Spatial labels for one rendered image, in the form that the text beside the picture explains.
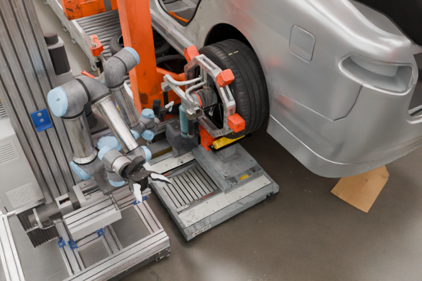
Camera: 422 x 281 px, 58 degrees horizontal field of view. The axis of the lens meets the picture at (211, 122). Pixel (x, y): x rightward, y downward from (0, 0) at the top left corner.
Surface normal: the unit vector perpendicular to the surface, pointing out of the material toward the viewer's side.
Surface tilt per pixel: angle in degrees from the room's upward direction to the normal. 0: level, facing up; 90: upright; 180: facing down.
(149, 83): 90
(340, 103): 90
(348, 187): 1
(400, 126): 90
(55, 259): 0
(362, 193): 2
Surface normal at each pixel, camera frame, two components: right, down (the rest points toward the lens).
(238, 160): 0.00, -0.76
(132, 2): 0.53, 0.55
